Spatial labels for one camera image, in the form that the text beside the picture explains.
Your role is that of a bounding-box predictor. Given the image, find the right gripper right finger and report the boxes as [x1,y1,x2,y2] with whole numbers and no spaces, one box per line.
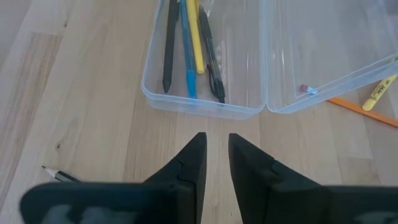
[228,133,398,224]

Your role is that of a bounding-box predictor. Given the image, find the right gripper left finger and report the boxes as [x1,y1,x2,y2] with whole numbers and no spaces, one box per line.
[19,131,208,224]

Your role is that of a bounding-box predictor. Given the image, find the dark grey striped pencil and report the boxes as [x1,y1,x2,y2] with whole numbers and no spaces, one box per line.
[41,165,81,184]

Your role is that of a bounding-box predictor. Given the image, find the orange pencil red eraser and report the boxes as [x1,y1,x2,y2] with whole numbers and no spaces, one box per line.
[299,83,398,129]

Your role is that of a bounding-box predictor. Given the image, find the clear plastic supply box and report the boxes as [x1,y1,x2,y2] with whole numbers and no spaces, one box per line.
[141,0,398,121]

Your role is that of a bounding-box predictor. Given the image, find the yellow highlighter with black print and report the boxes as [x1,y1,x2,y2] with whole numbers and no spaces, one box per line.
[361,73,398,112]

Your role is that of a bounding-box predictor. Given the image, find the blue ballpoint pen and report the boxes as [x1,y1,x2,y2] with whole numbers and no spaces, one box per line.
[179,0,198,100]

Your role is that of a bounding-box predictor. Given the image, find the black ballpoint pen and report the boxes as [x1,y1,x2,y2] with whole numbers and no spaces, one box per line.
[198,4,227,105]

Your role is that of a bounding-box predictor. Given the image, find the black marker pen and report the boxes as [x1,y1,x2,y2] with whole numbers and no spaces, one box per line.
[162,0,180,94]

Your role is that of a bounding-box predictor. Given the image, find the plain yellow highlighter pen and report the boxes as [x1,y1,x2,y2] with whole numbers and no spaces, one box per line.
[185,0,206,75]

